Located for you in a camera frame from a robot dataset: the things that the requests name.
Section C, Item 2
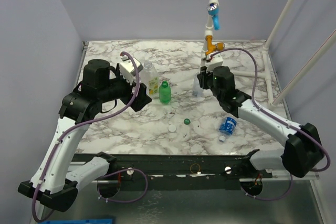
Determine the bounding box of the small clear water bottle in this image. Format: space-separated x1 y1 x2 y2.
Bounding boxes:
192 77 203 98

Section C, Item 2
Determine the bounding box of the large clear plastic bottle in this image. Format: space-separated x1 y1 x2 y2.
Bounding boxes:
141 60 159 98

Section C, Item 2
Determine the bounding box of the green plastic bottle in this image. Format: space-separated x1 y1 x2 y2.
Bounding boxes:
159 81 171 104

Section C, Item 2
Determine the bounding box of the green bottle cap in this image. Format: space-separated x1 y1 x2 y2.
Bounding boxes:
184 119 191 125

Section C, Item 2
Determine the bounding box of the blue label clear bottle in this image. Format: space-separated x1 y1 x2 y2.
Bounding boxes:
219 116 237 140

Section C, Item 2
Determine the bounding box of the blue white bottle cap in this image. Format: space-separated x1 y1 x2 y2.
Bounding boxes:
218 135 226 143

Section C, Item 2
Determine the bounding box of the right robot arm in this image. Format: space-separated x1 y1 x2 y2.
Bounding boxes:
197 66 324 178

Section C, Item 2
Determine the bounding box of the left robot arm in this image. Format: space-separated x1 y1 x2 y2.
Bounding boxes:
18 56 152 212

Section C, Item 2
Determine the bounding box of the yellow faucet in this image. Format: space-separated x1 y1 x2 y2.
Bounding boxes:
205 35 225 56

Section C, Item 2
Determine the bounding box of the blue faucet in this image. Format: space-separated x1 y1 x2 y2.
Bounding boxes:
207 2 220 30

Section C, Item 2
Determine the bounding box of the blue bin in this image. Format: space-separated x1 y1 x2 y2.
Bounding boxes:
40 218 115 224

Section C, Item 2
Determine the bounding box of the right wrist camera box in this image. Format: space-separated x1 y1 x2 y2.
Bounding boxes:
205 51 223 73

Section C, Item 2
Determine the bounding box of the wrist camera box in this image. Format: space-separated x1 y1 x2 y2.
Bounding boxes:
205 51 223 73
119 51 143 84

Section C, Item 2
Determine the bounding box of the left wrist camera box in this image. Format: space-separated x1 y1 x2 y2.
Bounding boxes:
119 51 143 84

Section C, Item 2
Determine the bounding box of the white pipe frame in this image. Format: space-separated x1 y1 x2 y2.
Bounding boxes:
199 0 336 106

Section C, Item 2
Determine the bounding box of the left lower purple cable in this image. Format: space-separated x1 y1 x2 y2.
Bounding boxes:
97 168 148 204

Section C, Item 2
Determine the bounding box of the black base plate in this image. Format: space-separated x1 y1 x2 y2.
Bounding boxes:
70 152 274 192

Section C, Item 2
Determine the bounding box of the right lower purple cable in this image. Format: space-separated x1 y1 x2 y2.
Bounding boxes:
243 173 293 201

